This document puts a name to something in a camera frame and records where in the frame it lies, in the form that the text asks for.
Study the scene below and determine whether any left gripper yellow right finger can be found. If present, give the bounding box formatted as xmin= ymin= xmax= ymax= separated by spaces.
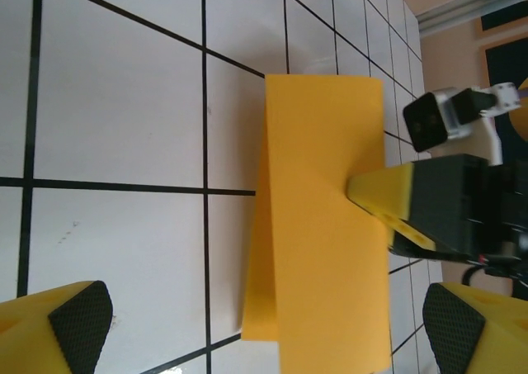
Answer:
xmin=423 ymin=282 xmax=528 ymax=374

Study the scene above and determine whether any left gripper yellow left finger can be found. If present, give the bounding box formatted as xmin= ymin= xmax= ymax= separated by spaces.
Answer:
xmin=0 ymin=281 xmax=113 ymax=374

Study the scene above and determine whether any orange paper sheet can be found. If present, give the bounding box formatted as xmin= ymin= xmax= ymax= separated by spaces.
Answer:
xmin=241 ymin=73 xmax=392 ymax=374

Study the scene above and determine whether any right thin black cable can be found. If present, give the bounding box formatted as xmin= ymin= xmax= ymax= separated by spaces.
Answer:
xmin=461 ymin=264 xmax=528 ymax=292

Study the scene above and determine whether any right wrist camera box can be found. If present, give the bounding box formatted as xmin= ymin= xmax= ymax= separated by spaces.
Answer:
xmin=403 ymin=87 xmax=475 ymax=152

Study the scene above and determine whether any right white camera bracket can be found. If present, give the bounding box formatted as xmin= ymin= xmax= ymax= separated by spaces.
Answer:
xmin=472 ymin=83 xmax=521 ymax=165

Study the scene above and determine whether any aluminium corner post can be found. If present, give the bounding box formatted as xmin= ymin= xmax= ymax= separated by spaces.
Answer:
xmin=416 ymin=0 xmax=528 ymax=39

